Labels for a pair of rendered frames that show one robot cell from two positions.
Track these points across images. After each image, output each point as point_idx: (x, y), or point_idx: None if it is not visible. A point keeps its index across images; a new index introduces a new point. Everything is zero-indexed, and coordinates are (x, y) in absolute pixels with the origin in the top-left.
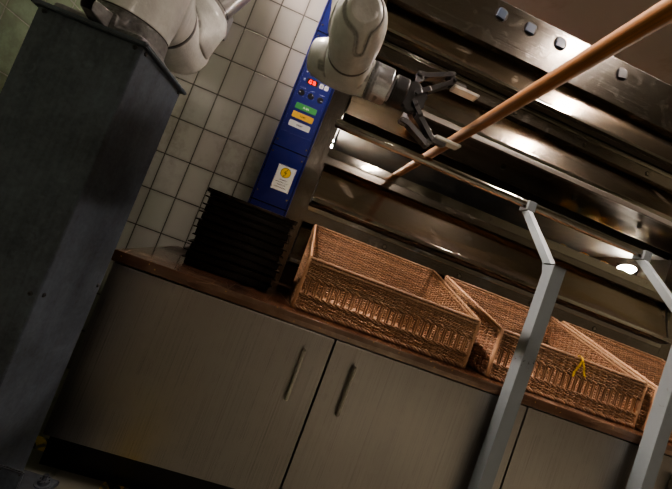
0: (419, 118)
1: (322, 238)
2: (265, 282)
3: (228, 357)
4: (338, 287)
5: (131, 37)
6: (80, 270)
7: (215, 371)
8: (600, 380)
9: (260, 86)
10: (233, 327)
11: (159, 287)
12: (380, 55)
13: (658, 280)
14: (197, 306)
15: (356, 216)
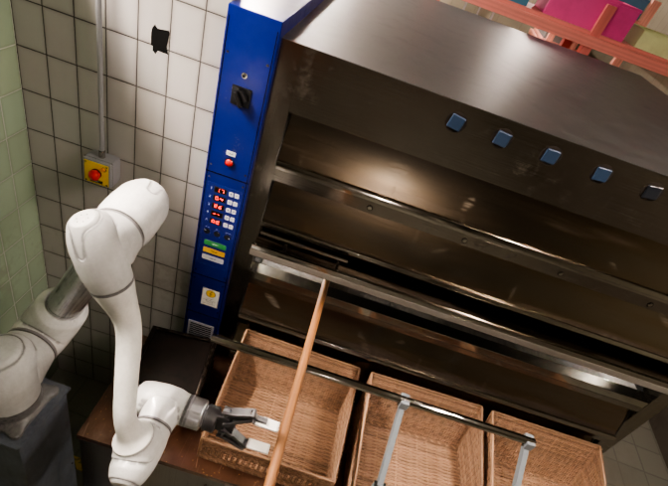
0: (231, 436)
1: (253, 341)
2: None
3: (162, 479)
4: (225, 453)
5: (8, 446)
6: (54, 481)
7: (157, 482)
8: None
9: (168, 219)
10: (159, 469)
11: (109, 450)
12: (287, 184)
13: (517, 477)
14: None
15: (280, 329)
